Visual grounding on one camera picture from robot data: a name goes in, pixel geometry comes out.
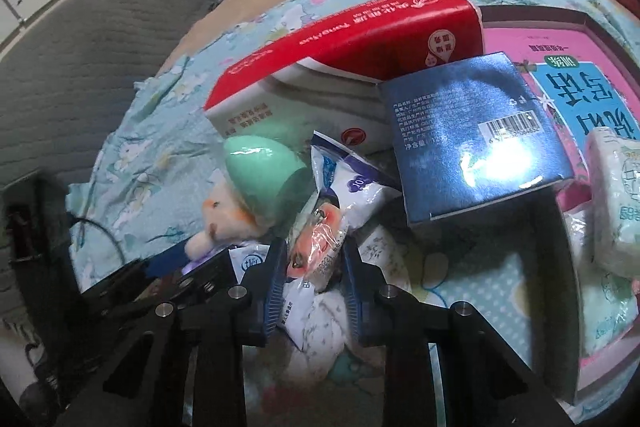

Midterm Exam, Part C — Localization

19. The white green tissue pack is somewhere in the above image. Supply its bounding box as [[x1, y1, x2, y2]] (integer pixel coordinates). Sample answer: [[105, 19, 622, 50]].
[[587, 127, 640, 280]]

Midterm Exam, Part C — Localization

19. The green makeup sponge egg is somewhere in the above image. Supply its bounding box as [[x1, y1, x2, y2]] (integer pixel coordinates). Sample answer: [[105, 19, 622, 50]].
[[224, 134, 314, 228]]

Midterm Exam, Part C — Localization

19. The white blue small sachet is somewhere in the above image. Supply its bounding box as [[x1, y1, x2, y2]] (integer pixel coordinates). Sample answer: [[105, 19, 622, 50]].
[[310, 131, 401, 232]]

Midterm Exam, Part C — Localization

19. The blue hello kitty sheet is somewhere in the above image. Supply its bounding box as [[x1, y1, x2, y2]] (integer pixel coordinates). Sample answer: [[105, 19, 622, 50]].
[[67, 0, 640, 423]]

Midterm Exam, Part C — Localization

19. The dark blue box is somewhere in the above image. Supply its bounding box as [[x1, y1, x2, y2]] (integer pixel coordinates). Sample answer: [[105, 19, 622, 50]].
[[380, 52, 574, 228]]

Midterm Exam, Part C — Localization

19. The grey quilted headboard cushion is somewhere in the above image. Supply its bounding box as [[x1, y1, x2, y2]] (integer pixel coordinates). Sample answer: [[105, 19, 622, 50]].
[[0, 0, 229, 323]]

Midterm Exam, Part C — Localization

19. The red white tissue box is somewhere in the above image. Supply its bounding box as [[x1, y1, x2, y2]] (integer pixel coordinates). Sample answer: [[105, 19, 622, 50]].
[[204, 0, 485, 154]]

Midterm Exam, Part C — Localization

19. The small green tissue pack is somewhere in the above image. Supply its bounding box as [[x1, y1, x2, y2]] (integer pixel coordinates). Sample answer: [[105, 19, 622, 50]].
[[564, 202, 639, 358]]

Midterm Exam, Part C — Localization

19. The pink book tray box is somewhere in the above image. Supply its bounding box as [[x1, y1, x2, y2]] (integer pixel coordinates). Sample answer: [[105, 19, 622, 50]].
[[482, 5, 639, 405]]

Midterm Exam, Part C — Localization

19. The black cable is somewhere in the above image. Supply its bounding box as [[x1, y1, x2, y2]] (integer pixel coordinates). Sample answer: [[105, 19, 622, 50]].
[[67, 215, 129, 266]]

